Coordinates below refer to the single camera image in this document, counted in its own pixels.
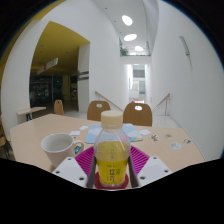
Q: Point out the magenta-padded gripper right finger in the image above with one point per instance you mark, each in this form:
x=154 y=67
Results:
x=153 y=170

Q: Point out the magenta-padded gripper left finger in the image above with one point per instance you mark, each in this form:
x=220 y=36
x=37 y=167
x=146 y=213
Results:
x=68 y=170

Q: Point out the yellow drink bottle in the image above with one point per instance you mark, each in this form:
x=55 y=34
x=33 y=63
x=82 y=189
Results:
x=112 y=153

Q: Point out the white ceramic mug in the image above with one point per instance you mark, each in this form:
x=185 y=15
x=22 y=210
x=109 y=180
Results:
x=58 y=148

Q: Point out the small figure sticker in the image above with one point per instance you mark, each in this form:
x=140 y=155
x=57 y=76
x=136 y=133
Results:
x=154 y=137

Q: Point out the round white-blue sticker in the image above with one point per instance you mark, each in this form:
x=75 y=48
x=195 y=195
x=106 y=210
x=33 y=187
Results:
x=175 y=145

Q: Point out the round sticker with red centre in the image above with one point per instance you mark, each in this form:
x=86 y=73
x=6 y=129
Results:
x=167 y=135

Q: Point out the small white card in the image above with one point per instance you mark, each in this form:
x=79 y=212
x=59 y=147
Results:
x=145 y=132
x=83 y=127
x=74 y=132

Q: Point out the pastel colourful game board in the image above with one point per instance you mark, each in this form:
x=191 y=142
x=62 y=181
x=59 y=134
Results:
x=133 y=133

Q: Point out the small green-yellow sticker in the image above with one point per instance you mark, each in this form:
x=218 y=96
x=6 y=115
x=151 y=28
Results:
x=187 y=141

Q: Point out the flat round red coaster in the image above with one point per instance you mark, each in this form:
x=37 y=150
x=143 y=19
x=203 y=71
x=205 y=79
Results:
x=111 y=187

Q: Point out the wooden chair with oval cutout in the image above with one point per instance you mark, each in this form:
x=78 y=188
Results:
x=98 y=111
x=137 y=116

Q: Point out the small wooden chair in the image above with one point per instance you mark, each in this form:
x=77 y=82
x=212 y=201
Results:
x=58 y=107

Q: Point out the small light wooden side table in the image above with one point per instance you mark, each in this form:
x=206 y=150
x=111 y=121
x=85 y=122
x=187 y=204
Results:
x=31 y=110

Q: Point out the wooden stair handrail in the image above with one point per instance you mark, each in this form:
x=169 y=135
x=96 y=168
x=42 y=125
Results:
x=108 y=101
x=163 y=99

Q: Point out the white hanging sign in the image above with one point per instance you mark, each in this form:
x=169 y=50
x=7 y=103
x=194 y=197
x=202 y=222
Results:
x=48 y=65

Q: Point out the green potted plant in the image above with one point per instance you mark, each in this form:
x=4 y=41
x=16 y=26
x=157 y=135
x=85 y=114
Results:
x=123 y=51

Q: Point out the round ceiling lights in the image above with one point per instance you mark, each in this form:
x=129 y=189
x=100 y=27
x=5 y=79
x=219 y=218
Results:
x=130 y=37

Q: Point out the grey wall-mounted fixture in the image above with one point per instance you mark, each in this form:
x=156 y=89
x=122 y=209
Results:
x=184 y=46

